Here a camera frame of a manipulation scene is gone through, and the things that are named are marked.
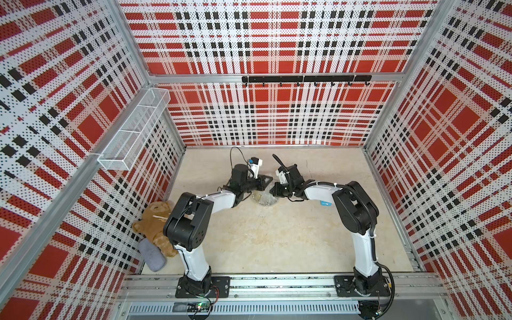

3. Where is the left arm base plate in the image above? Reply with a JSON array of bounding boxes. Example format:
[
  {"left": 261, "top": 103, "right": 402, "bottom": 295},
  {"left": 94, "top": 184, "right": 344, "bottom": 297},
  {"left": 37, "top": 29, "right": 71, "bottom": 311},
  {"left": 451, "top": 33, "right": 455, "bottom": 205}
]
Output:
[{"left": 175, "top": 276, "right": 231, "bottom": 299}]

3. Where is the black wall hook rail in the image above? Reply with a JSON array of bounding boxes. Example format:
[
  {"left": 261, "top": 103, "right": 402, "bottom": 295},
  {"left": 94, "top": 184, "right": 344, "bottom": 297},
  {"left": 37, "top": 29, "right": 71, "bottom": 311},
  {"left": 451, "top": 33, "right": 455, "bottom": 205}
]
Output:
[{"left": 241, "top": 75, "right": 373, "bottom": 84}]

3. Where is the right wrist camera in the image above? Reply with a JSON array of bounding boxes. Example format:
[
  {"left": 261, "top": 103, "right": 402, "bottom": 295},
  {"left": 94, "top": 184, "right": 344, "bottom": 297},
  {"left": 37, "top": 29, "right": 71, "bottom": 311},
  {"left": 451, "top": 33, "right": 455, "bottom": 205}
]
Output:
[{"left": 276, "top": 167, "right": 289, "bottom": 185}]

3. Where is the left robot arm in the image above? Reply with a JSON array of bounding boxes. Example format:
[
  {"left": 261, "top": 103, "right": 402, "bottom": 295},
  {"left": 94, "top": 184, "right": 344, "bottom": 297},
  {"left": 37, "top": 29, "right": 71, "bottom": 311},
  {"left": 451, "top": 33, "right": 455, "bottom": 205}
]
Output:
[{"left": 163, "top": 157, "right": 273, "bottom": 297}]

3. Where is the clear bubble wrap sheet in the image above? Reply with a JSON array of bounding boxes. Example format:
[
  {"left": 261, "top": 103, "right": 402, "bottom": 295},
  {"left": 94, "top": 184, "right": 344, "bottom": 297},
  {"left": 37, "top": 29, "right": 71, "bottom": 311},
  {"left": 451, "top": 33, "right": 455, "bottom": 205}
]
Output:
[{"left": 251, "top": 190, "right": 279, "bottom": 207}]

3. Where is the brown teddy bear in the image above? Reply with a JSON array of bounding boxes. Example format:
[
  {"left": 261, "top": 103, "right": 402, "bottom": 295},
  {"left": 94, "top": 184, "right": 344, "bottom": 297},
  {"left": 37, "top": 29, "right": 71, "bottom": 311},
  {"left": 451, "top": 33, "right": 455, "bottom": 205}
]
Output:
[{"left": 132, "top": 201, "right": 178, "bottom": 257}]

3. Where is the grey cloth pouch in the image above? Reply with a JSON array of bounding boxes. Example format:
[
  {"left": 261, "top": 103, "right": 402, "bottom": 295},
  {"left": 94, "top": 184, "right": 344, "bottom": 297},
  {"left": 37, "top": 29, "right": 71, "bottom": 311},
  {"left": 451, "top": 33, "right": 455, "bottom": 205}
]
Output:
[{"left": 138, "top": 238, "right": 167, "bottom": 272}]

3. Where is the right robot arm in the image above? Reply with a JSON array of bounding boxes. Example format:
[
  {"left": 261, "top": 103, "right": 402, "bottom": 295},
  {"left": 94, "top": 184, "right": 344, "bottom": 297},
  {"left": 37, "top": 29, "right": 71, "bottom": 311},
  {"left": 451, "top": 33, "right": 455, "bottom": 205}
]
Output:
[{"left": 270, "top": 165, "right": 383, "bottom": 295}]

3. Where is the white wire mesh basket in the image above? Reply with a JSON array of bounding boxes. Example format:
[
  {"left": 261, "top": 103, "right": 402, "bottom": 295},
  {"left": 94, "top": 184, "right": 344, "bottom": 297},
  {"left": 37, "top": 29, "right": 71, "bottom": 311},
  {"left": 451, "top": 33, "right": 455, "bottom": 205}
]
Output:
[{"left": 98, "top": 87, "right": 170, "bottom": 171}]

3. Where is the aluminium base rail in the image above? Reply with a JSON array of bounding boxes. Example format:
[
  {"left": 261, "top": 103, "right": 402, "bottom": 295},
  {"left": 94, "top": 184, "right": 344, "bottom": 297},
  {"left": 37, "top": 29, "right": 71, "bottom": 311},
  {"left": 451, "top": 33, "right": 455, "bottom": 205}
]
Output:
[{"left": 113, "top": 271, "right": 456, "bottom": 319}]

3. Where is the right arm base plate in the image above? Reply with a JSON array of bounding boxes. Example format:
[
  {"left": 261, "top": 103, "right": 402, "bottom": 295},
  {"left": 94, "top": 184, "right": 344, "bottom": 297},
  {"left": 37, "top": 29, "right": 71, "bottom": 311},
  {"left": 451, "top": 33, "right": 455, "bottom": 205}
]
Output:
[{"left": 334, "top": 275, "right": 391, "bottom": 298}]

